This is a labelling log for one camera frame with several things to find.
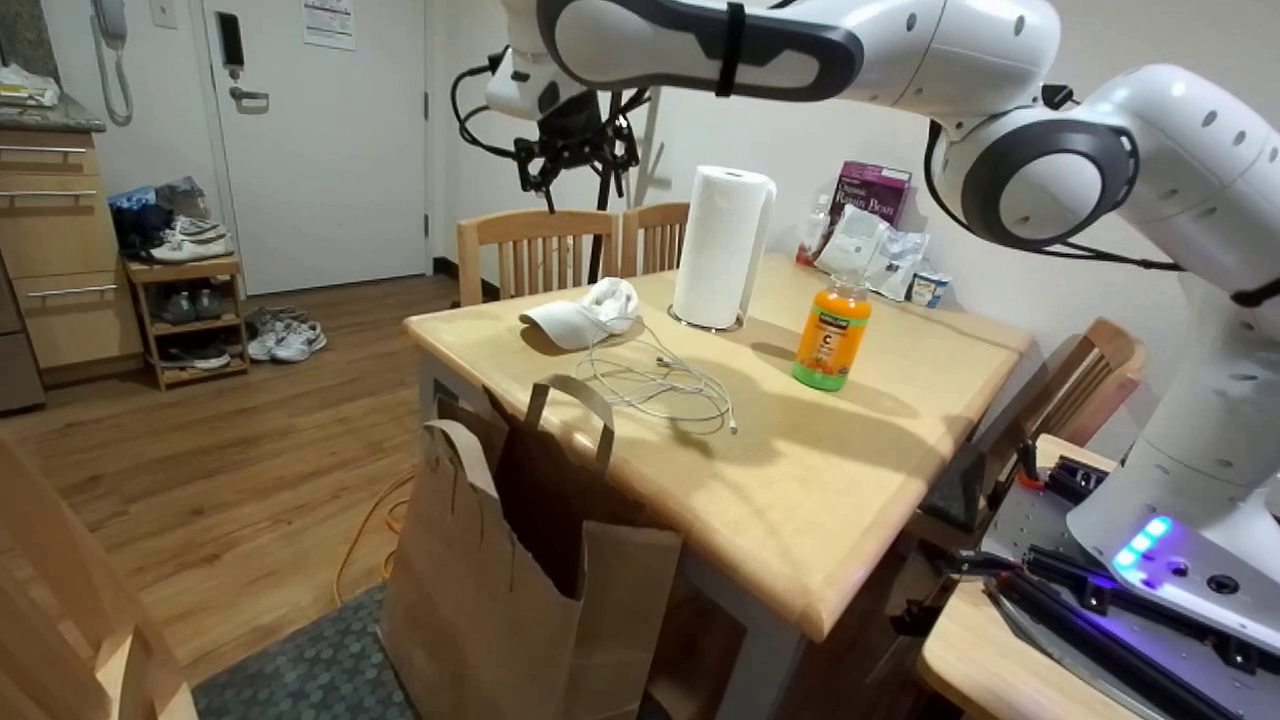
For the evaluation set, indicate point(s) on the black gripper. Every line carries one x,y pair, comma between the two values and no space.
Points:
574,120

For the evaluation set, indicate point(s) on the white cap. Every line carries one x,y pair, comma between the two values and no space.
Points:
585,317

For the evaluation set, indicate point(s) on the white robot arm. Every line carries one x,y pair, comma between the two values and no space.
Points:
933,52

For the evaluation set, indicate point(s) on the brown paper bag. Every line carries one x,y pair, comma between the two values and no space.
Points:
506,615

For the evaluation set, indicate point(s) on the white paper towel roll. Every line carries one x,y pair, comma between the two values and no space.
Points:
720,244

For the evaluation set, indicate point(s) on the white door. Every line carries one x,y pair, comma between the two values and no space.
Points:
332,174

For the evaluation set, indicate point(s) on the paper notice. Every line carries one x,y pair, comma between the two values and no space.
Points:
331,25

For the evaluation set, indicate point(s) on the white plastic packets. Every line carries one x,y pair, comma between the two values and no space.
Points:
861,244

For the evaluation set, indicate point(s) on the purple box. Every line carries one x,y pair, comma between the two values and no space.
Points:
872,186

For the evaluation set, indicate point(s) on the orange juice bottle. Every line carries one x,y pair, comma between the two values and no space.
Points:
833,340

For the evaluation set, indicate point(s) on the white grey sneakers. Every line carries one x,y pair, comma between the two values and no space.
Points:
287,340

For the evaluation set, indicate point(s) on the black door lock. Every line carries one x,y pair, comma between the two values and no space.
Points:
230,46

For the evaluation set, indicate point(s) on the white sneakers pair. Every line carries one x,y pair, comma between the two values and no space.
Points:
193,241

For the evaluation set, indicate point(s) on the wooden shoe rack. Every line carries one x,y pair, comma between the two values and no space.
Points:
186,274

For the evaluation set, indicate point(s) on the dark blue shoes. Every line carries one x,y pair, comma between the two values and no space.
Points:
133,222

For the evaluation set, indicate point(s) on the wooden dresser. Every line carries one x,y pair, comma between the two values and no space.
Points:
64,255

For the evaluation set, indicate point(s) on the grey mounting plate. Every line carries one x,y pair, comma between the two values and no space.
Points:
1027,523

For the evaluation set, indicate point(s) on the green patterned rug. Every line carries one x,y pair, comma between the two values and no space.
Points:
305,673

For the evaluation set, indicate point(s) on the small wooden robot stand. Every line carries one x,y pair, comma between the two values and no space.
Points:
987,666

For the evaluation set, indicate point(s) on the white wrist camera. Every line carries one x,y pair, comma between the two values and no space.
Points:
521,86

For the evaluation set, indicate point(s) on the white wall phone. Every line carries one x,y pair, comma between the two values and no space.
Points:
108,23

